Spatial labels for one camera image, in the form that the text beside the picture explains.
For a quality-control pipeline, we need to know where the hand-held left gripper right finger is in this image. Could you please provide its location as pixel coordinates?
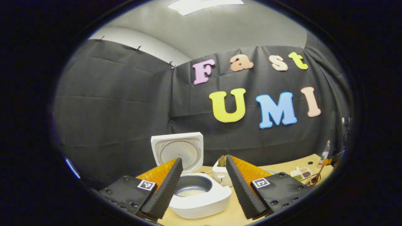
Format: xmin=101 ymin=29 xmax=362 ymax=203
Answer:
xmin=225 ymin=155 xmax=314 ymax=220

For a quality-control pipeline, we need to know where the white rice cooker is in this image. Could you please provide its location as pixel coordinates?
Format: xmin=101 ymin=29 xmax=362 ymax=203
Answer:
xmin=151 ymin=132 xmax=232 ymax=219

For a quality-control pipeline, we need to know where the brown wooden spoon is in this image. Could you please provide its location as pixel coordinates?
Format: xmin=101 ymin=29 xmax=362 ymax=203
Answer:
xmin=306 ymin=163 xmax=327 ymax=186

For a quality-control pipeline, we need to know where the clear plastic water bottle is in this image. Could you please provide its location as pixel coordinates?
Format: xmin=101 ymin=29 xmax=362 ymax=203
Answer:
xmin=318 ymin=140 xmax=331 ymax=168

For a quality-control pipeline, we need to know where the white rice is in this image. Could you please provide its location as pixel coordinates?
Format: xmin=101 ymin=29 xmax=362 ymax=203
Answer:
xmin=176 ymin=188 xmax=205 ymax=197

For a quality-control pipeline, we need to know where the ceiling light panel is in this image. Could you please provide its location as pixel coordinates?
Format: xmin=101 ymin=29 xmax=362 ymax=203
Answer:
xmin=167 ymin=0 xmax=245 ymax=16

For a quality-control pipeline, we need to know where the white toaster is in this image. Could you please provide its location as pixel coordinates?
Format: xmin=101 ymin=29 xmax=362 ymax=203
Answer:
xmin=212 ymin=155 xmax=233 ymax=187

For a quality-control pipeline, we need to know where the white divided grain dish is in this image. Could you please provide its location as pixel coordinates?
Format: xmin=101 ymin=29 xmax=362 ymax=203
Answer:
xmin=290 ymin=167 xmax=312 ymax=182

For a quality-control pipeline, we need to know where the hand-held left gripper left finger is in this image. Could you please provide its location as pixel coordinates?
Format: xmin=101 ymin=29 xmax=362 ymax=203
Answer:
xmin=98 ymin=157 xmax=184 ymax=221

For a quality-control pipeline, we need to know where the black backdrop cloth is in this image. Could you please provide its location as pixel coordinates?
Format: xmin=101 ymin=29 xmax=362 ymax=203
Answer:
xmin=53 ymin=31 xmax=352 ymax=189

